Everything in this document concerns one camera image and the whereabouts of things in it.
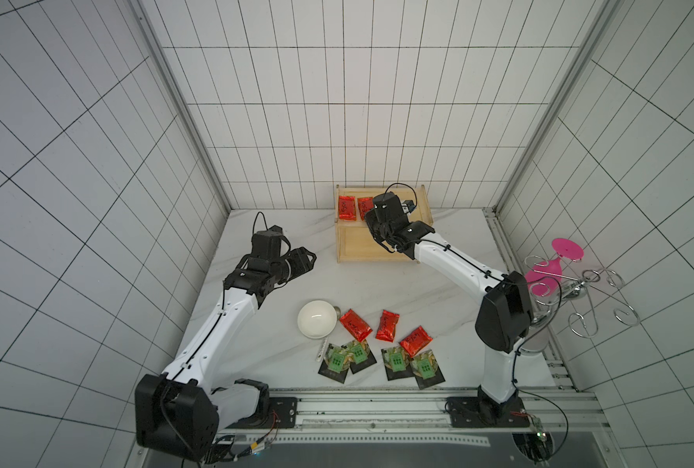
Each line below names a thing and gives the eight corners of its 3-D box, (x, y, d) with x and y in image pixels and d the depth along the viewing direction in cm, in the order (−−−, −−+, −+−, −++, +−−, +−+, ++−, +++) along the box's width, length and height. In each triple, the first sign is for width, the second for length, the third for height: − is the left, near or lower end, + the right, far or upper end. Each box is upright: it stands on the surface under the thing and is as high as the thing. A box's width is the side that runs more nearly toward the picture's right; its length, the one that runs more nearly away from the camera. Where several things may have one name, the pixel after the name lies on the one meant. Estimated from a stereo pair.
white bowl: (293, 330, 88) (290, 324, 84) (311, 301, 94) (309, 294, 90) (324, 346, 85) (323, 340, 81) (340, 315, 91) (340, 308, 87)
